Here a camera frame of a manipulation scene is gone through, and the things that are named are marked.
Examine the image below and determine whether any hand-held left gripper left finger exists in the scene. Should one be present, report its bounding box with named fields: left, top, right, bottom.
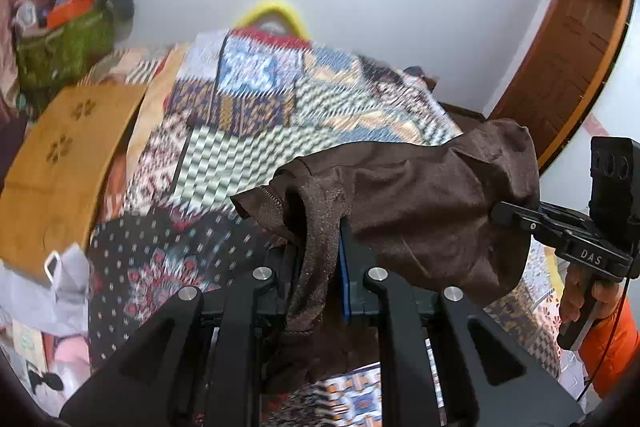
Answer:
left=57, top=246, right=302, bottom=427

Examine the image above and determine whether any wooden board with flower cutouts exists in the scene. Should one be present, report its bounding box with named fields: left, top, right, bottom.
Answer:
left=0, top=83, right=150, bottom=280

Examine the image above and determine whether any flat orange box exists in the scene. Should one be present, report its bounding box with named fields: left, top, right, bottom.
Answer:
left=46, top=0, right=96, bottom=28

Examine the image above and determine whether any light pink item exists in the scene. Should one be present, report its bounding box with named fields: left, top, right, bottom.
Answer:
left=42, top=334, right=92, bottom=389

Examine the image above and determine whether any dark brown wooden furniture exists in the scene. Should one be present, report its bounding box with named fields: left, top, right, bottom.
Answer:
left=440, top=102, right=487, bottom=135

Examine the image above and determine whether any brown wooden door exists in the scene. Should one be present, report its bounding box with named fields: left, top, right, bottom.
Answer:
left=487, top=0, right=636, bottom=170

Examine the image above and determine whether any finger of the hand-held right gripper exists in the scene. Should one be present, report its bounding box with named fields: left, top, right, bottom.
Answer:
left=490, top=200, right=557, bottom=244

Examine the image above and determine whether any brown small garment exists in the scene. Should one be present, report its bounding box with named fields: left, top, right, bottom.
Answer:
left=230, top=118, right=541, bottom=395

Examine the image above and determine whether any patchwork patterned blanket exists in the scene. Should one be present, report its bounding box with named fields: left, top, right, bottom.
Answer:
left=87, top=27, right=576, bottom=427

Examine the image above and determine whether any person's right hand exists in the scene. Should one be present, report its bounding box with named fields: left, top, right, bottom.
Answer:
left=558, top=266, right=622, bottom=325

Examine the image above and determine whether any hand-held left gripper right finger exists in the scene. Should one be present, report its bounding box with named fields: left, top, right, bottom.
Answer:
left=338, top=226, right=584, bottom=427

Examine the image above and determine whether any yellow ring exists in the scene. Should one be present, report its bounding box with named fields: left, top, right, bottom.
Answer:
left=232, top=0, right=313, bottom=42

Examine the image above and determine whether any person's right forearm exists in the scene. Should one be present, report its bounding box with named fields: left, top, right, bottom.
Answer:
left=575, top=297, right=637, bottom=402

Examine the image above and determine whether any dark cloth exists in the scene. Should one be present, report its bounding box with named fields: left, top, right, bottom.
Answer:
left=402, top=67, right=442, bottom=91

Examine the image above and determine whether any dusty pink fabric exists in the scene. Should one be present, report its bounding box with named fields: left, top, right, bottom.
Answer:
left=0, top=0, right=32, bottom=120

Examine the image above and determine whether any striped beige cloth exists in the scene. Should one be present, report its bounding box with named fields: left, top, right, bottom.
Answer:
left=80, top=47, right=173, bottom=88

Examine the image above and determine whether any white plastic bag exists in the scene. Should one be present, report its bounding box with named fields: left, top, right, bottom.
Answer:
left=0, top=243, right=92, bottom=336

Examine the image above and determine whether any green bag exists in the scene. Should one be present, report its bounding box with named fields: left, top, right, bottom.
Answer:
left=15, top=4, right=116, bottom=90

